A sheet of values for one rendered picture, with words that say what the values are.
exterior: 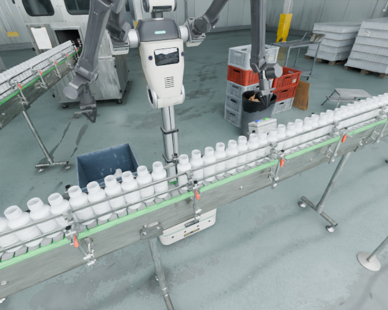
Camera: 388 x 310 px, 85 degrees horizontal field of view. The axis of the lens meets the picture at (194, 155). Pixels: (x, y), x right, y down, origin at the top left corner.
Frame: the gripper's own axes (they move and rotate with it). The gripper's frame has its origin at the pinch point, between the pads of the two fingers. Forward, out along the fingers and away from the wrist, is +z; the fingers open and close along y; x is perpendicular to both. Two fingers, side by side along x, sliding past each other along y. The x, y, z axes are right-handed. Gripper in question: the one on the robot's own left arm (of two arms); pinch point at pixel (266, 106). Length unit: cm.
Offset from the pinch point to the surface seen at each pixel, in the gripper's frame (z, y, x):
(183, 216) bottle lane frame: 38, -64, -12
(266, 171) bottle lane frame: 30.2, -16.5, -15.3
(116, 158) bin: 17, -84, 46
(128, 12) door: -408, 177, 1103
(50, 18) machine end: -154, -113, 332
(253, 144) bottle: 12.7, -25.4, -18.3
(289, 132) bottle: 12.7, -2.3, -17.7
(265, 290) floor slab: 128, -15, -4
